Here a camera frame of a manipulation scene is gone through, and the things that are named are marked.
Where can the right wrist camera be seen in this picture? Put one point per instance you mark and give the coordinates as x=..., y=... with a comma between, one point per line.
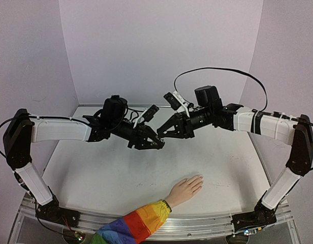
x=178, y=103

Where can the aluminium back table rail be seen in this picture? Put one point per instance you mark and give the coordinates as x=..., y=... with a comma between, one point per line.
x=130, y=105

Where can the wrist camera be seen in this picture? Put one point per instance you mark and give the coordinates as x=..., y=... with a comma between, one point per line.
x=178, y=103
x=146, y=116

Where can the glitter nail polish bottle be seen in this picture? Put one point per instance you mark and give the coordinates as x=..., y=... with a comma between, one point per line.
x=158, y=140

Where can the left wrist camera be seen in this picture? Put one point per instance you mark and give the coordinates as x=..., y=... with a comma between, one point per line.
x=146, y=116

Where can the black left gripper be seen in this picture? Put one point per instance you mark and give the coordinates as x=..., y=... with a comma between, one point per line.
x=140, y=138

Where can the rainbow sleeve forearm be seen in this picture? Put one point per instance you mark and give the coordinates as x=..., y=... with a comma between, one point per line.
x=136, y=226

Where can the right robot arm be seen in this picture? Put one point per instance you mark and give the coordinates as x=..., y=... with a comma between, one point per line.
x=294, y=132

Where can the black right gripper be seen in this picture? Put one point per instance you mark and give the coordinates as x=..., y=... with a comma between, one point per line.
x=184, y=124

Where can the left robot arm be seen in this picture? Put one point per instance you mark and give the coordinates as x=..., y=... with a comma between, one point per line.
x=25, y=129

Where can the aluminium front rail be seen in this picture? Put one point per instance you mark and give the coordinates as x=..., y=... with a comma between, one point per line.
x=185, y=229

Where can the mannequin hand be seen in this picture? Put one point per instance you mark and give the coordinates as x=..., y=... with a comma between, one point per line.
x=184, y=190

